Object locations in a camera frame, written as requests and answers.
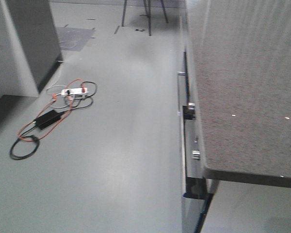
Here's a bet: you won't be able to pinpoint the black cable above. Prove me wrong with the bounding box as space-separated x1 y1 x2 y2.
9 81 97 160

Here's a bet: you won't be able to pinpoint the black metal chair legs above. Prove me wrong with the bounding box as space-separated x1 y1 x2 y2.
121 0 169 36

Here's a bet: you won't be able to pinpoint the orange cable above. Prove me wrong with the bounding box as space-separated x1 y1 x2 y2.
16 78 85 142

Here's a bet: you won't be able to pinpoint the white power strip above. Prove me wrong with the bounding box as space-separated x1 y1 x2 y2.
61 87 88 97

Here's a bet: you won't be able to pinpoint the grey cabinet block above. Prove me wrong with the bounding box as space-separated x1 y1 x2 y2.
0 0 63 98

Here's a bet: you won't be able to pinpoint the black power adapter brick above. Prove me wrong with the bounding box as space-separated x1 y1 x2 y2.
33 110 64 130

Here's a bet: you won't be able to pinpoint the grey kitchen island cabinet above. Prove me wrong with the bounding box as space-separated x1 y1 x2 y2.
178 0 291 233

